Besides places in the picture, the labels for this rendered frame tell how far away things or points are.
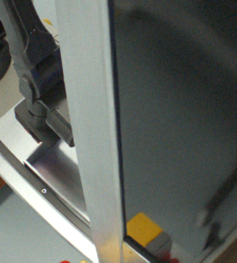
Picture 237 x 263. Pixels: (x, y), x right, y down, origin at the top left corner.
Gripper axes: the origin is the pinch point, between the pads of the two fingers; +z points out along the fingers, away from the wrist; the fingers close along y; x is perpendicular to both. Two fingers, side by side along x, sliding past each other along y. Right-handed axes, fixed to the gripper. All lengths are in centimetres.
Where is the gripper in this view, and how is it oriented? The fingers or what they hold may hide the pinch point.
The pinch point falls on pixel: (44, 138)
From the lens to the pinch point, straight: 127.3
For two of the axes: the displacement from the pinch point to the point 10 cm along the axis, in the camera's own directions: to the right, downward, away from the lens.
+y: 7.0, 6.7, -2.5
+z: -0.8, 4.2, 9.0
